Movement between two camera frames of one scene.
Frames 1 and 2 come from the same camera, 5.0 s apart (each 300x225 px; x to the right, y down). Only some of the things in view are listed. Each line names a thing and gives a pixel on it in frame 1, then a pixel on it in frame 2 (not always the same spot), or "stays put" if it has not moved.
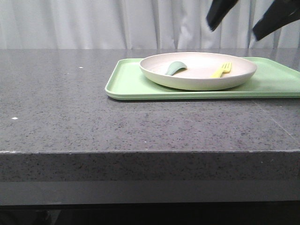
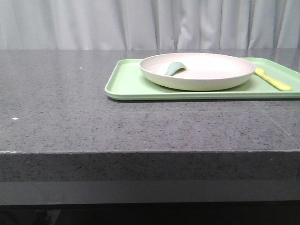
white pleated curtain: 135,24 stays put
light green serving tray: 273,78 stays put
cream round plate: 196,71 stays put
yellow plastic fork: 226,68 → 259,72
